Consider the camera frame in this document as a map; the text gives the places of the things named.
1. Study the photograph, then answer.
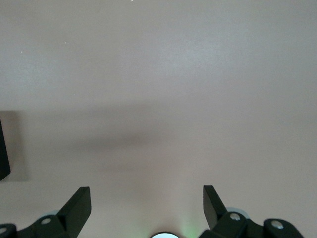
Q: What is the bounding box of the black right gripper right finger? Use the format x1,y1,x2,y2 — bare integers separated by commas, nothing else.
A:
199,184,306,238

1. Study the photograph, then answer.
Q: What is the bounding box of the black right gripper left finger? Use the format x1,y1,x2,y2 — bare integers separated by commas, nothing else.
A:
0,186,92,238

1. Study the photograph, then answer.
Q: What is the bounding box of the black plastic box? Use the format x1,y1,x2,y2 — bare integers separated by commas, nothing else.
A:
0,116,12,182

